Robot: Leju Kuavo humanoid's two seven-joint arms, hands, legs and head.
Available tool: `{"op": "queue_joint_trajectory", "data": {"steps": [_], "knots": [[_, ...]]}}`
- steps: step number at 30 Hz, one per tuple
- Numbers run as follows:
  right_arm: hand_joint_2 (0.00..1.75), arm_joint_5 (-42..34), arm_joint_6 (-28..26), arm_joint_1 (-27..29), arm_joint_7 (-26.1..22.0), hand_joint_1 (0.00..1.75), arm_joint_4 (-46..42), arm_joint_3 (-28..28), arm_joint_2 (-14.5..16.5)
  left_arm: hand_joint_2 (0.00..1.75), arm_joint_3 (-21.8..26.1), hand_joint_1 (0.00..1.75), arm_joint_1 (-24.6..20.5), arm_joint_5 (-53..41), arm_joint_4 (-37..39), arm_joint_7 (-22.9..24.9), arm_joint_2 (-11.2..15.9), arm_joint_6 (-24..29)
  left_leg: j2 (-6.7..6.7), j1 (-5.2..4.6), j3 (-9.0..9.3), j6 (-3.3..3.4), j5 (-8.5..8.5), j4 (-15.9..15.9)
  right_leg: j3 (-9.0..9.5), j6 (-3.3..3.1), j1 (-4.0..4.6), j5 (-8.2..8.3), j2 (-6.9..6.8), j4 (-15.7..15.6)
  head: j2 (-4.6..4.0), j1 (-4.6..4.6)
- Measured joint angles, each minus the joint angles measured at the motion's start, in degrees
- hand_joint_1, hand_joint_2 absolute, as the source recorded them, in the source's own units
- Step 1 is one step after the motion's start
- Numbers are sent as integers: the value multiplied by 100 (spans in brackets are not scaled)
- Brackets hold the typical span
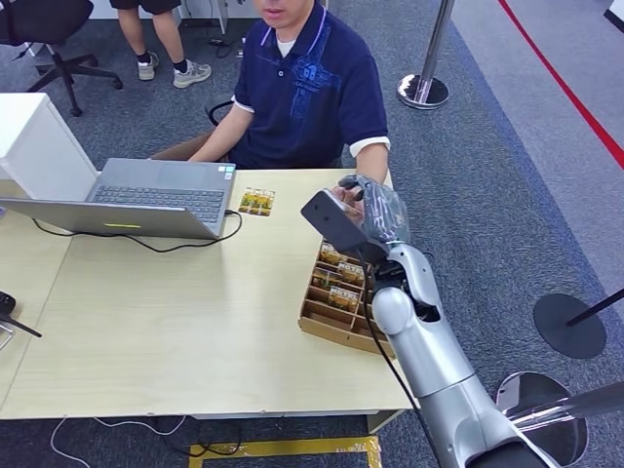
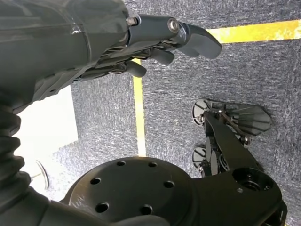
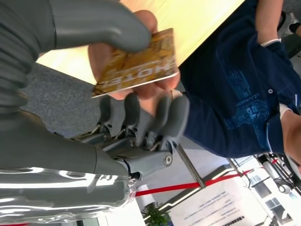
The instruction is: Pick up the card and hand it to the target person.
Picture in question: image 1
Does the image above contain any white floor cable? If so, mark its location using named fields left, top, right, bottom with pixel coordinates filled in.
left=49, top=414, right=187, bottom=468

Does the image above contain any yellow floor tape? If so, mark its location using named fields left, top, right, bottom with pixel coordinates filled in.
left=189, top=437, right=383, bottom=468

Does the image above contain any cardboard card organizer box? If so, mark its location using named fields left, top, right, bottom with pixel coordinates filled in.
left=298, top=239, right=397, bottom=360

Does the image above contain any chrome stanchion with mirror base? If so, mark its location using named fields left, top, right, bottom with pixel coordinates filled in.
left=493, top=371, right=624, bottom=468

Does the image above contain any white board with black edge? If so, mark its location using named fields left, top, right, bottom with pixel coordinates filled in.
left=604, top=0, right=624, bottom=35

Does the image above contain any brown chair with black armrest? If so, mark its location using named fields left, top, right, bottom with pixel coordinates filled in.
left=151, top=99, right=236, bottom=163

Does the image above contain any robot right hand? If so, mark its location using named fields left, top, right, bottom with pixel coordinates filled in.
left=339, top=174, right=411, bottom=248

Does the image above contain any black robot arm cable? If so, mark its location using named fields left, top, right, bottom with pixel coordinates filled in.
left=357, top=250, right=442, bottom=468

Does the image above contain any grey laptop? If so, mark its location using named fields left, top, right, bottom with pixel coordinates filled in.
left=0, top=158, right=237, bottom=242

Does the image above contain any seated person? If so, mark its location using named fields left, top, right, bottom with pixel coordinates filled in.
left=189, top=0, right=391, bottom=188

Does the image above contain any standing person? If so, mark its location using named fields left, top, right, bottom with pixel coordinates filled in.
left=107, top=0, right=213, bottom=90

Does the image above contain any black floor cable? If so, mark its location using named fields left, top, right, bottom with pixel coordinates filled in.
left=165, top=419, right=244, bottom=460

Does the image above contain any person's left hand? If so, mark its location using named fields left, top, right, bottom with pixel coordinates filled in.
left=330, top=182, right=367, bottom=224

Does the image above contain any black office chair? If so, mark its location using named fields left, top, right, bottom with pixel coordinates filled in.
left=0, top=0, right=124, bottom=118

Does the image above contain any dark wrist camera box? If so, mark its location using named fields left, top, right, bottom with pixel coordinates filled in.
left=300, top=188, right=391, bottom=266

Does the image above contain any black cable bundle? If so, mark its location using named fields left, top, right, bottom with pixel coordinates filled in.
left=208, top=35, right=246, bottom=60

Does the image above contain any black stanchion base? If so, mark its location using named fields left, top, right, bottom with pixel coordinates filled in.
left=532, top=289, right=624, bottom=361

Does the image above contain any chrome stanchion post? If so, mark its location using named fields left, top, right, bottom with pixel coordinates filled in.
left=397, top=0, right=458, bottom=111

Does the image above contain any black handheld radio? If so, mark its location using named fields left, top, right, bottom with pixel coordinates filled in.
left=0, top=291, right=43, bottom=339

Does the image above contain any black laptop power cable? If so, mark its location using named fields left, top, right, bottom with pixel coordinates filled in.
left=31, top=208, right=244, bottom=254

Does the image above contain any yellow green card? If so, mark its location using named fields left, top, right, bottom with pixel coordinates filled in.
left=238, top=187, right=277, bottom=217

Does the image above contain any red floor tape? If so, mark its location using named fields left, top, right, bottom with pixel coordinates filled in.
left=496, top=0, right=624, bottom=171

